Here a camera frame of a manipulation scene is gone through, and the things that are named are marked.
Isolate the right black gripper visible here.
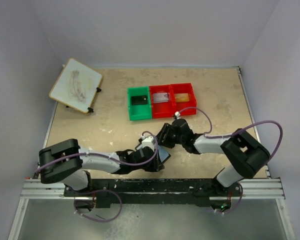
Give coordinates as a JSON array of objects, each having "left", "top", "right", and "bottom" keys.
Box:
[{"left": 155, "top": 123, "right": 185, "bottom": 149}]

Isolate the black card holder wallet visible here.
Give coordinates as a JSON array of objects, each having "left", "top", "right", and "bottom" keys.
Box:
[{"left": 135, "top": 144, "right": 171, "bottom": 164}]

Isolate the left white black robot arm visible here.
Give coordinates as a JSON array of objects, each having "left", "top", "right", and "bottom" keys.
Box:
[{"left": 36, "top": 136, "right": 171, "bottom": 196}]

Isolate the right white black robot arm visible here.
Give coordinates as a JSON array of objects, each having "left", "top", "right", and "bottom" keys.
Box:
[{"left": 156, "top": 118, "right": 271, "bottom": 196}]

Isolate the silver card in red bin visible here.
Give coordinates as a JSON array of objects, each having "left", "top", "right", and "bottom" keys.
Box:
[{"left": 152, "top": 92, "right": 170, "bottom": 104}]

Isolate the orange card in red bin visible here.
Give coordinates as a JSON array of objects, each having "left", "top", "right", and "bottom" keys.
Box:
[{"left": 174, "top": 93, "right": 190, "bottom": 103}]

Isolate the black card in green bin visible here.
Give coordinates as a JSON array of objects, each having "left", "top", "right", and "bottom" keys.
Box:
[{"left": 130, "top": 95, "right": 148, "bottom": 106}]

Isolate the middle red plastic bin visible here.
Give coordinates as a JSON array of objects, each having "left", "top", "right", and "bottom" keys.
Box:
[{"left": 149, "top": 84, "right": 176, "bottom": 119}]

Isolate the red plastic bin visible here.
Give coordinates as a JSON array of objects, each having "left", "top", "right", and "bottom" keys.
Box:
[
  {"left": 149, "top": 84, "right": 176, "bottom": 119},
  {"left": 171, "top": 83, "right": 197, "bottom": 116}
]

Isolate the green plastic bin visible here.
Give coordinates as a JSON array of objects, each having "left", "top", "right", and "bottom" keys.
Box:
[{"left": 127, "top": 86, "right": 152, "bottom": 121}]

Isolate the right red plastic bin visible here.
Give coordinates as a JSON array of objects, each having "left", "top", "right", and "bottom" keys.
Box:
[{"left": 171, "top": 83, "right": 197, "bottom": 116}]

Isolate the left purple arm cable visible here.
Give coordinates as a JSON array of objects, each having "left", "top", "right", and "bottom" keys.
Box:
[{"left": 34, "top": 130, "right": 159, "bottom": 176}]

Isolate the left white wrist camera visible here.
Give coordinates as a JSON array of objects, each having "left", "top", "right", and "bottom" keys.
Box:
[{"left": 138, "top": 135, "right": 157, "bottom": 151}]

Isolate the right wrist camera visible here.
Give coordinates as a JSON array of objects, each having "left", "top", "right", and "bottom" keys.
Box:
[{"left": 173, "top": 111, "right": 181, "bottom": 120}]

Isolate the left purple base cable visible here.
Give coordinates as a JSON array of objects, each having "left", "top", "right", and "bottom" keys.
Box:
[{"left": 73, "top": 187, "right": 123, "bottom": 223}]

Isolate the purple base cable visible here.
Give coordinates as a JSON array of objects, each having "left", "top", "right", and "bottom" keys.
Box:
[
  {"left": 213, "top": 183, "right": 244, "bottom": 216},
  {"left": 73, "top": 187, "right": 123, "bottom": 223}
]

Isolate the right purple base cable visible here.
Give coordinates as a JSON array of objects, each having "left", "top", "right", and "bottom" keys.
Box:
[{"left": 213, "top": 183, "right": 244, "bottom": 216}]

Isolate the small whiteboard with wooden frame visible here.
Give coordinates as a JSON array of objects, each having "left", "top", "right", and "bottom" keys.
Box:
[{"left": 49, "top": 57, "right": 103, "bottom": 114}]

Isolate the aluminium frame rail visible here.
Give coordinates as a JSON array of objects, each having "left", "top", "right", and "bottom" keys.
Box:
[{"left": 20, "top": 178, "right": 285, "bottom": 200}]

